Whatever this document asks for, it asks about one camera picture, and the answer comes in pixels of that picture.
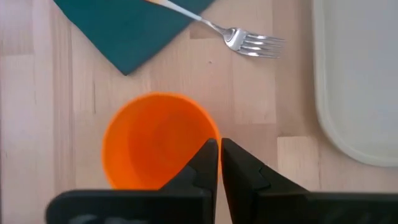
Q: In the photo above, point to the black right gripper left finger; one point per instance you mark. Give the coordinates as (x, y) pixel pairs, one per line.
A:
(192, 186)

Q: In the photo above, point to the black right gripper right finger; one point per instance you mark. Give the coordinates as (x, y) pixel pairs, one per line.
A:
(248, 186)

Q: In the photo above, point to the orange plastic mug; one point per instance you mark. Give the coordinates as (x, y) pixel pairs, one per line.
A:
(149, 140)

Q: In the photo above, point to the dark green cloth napkin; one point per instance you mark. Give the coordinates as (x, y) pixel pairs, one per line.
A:
(124, 31)

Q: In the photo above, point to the beige plastic tray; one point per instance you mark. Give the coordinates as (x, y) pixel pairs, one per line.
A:
(357, 77)

